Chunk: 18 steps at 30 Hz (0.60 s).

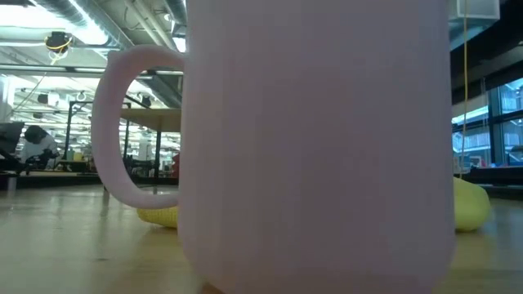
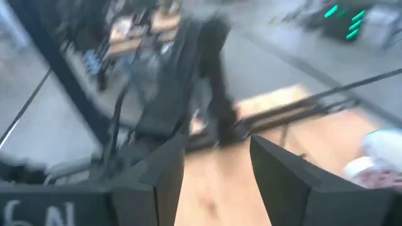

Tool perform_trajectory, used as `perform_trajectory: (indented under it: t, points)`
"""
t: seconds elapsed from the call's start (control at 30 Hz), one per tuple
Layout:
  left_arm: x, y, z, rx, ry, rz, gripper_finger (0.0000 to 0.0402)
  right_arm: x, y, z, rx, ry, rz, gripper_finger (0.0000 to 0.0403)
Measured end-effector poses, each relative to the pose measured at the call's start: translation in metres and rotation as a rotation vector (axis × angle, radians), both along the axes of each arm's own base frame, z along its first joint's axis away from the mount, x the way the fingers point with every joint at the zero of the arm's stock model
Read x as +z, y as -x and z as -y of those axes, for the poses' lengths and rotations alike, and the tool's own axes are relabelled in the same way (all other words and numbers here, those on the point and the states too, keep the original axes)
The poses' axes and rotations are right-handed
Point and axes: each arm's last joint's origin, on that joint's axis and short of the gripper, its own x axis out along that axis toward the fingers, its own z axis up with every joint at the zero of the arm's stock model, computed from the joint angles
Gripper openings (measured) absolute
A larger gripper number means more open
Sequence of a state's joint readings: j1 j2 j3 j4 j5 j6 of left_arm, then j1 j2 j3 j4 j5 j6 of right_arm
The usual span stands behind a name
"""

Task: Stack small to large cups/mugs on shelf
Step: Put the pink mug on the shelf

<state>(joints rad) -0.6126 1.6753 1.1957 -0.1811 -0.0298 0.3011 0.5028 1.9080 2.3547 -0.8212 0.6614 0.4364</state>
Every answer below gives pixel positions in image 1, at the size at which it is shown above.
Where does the pink mug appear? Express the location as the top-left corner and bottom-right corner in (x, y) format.
(90, 0), (457, 294)

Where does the dark background table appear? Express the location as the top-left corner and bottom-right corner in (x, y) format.
(0, 170), (103, 189)

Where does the yellow cloth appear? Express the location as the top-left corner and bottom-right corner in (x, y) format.
(136, 176), (491, 233)

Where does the person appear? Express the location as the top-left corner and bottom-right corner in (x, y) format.
(20, 124), (61, 169)

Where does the black monitor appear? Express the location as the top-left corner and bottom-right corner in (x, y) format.
(0, 121), (25, 175)

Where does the black metal frame stand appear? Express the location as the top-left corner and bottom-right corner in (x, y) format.
(63, 100), (95, 163)

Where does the yellow hanging cable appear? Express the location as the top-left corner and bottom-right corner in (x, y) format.
(459, 0), (470, 180)

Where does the black yellow ceiling cable reel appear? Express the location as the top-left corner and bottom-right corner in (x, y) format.
(43, 30), (74, 55)

